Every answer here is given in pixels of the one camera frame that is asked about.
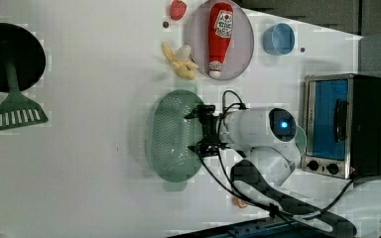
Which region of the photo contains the green spatula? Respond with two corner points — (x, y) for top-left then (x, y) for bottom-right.
(0, 60), (49, 131)

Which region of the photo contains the large black cup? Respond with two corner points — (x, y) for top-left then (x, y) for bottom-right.
(0, 23), (47, 92)

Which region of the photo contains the orange slice toy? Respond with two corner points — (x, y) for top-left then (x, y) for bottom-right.
(233, 197), (248, 208)

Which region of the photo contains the blue cup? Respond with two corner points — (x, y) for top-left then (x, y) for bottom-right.
(263, 23), (296, 56)

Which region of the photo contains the green plastic strainer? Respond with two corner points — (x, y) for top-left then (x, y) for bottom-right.
(146, 89), (203, 192)

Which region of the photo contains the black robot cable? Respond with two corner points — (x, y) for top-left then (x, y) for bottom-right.
(197, 89), (381, 238)

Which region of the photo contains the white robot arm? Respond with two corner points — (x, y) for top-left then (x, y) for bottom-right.
(186, 105), (381, 238)

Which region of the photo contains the red ketchup bottle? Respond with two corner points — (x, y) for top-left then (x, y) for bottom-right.
(208, 2), (234, 78)

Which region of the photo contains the green round plate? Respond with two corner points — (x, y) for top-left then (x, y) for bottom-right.
(295, 126), (307, 156)

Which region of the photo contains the peeled banana toy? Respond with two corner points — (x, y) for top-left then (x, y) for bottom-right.
(162, 42), (198, 80)

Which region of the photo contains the black toaster oven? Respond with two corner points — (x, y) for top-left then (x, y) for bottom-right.
(302, 73), (381, 179)

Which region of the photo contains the pink plate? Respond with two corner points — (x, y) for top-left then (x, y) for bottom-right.
(186, 0), (254, 80)

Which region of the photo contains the red strawberry toy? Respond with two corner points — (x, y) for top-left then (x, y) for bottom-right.
(170, 0), (188, 21)

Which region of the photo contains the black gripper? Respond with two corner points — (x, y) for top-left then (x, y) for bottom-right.
(185, 105), (224, 157)

